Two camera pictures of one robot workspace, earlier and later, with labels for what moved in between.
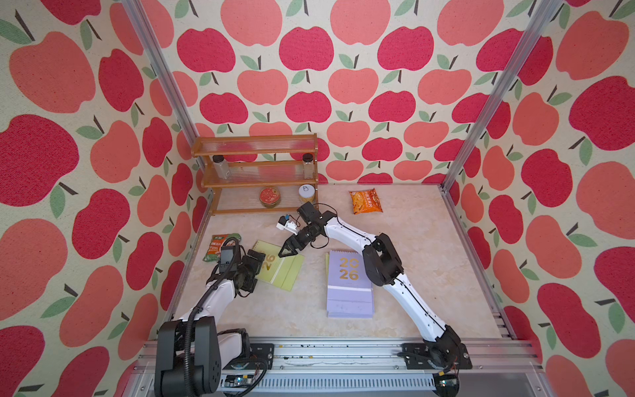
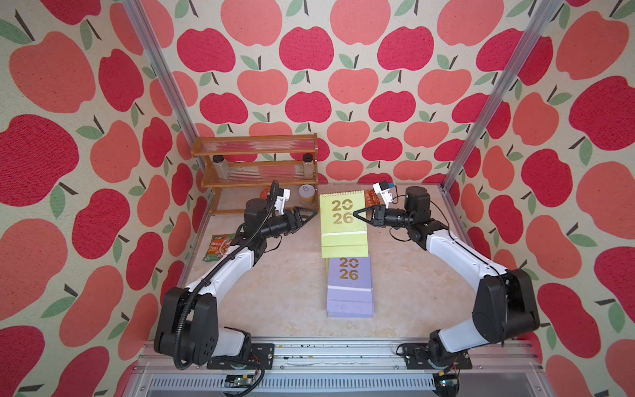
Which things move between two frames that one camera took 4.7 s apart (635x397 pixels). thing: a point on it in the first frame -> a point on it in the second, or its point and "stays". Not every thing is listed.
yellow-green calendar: x=282 y=271 -> x=342 y=234
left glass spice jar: x=221 y=166 stays
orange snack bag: x=365 y=201 stays
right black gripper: x=288 y=245 -> x=377 y=219
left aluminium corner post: x=161 y=74 stays
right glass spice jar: x=308 y=165 stays
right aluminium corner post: x=537 y=29 stays
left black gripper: x=255 y=264 -> x=293 y=223
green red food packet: x=216 y=244 stays
